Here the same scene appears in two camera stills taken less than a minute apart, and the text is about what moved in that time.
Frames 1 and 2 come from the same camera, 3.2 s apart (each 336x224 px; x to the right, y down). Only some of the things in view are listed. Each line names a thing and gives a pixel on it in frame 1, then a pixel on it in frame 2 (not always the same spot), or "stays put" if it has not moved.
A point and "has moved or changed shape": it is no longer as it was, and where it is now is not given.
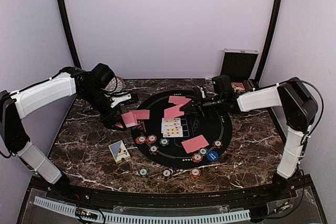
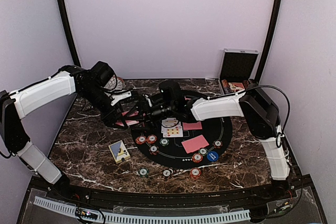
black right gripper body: x=200 y=104 to x=150 y=111
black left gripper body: x=112 y=119 stays put
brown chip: x=153 y=149 stays put
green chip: x=164 y=141 stays put
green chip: x=203 y=151 stays put
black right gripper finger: x=191 y=106 to x=134 y=107
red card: x=172 y=112 has moved or changed shape
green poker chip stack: x=143 y=172 stays put
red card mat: x=195 y=144 stays put
